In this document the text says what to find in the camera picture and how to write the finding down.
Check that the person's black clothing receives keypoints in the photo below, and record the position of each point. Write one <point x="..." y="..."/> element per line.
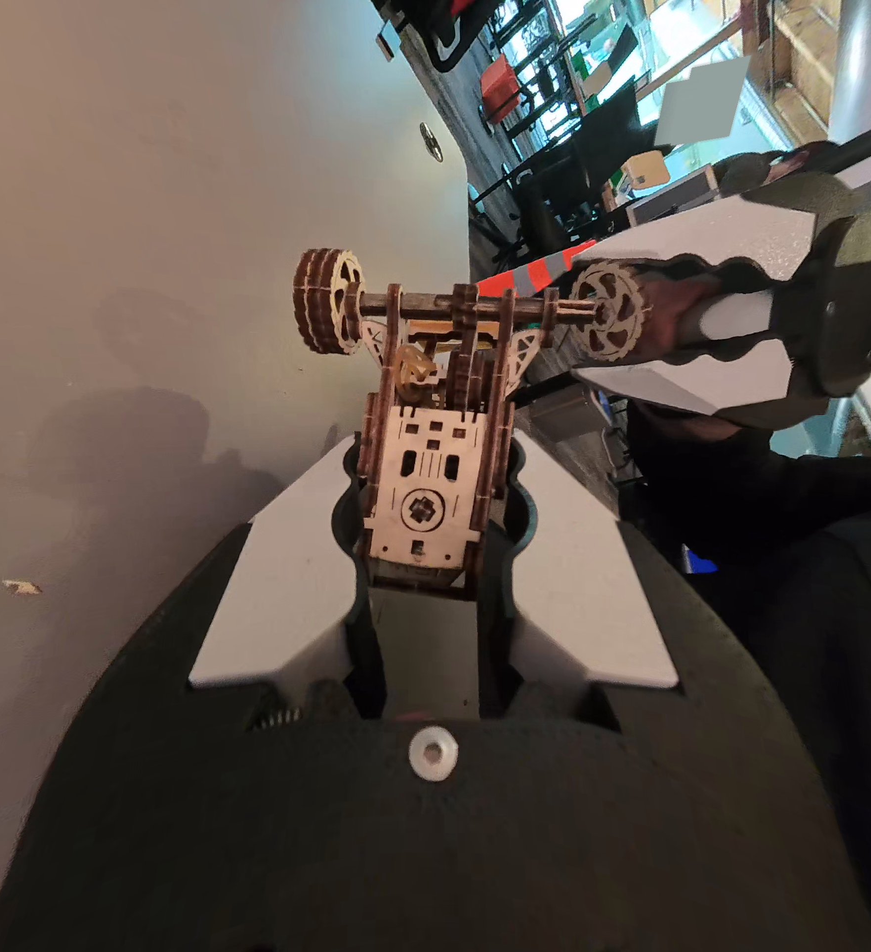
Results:
<point x="837" y="706"/>

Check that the wooden wheel disc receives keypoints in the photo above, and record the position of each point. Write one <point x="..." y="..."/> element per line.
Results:
<point x="606" y="338"/>

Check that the person's right hand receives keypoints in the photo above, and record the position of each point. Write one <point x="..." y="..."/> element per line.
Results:
<point x="670" y="305"/>

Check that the wood scrap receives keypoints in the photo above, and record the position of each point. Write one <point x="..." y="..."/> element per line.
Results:
<point x="22" y="587"/>

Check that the black office chair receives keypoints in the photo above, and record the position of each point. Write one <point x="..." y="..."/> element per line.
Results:
<point x="554" y="186"/>

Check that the orange traffic cone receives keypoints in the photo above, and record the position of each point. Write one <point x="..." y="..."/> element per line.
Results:
<point x="532" y="271"/>

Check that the wooden buggy model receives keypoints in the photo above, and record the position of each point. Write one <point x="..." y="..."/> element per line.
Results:
<point x="420" y="476"/>

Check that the person's right forearm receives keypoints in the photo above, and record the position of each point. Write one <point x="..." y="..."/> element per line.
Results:
<point x="740" y="476"/>

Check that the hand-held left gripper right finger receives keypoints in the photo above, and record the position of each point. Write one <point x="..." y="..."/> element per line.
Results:
<point x="592" y="602"/>

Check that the thick wooden wheel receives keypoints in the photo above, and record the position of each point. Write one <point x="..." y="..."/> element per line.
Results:
<point x="316" y="301"/>

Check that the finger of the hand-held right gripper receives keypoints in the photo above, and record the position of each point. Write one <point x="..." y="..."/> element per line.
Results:
<point x="703" y="230"/>
<point x="703" y="387"/>

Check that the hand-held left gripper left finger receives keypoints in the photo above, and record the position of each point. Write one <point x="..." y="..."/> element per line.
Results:
<point x="279" y="602"/>

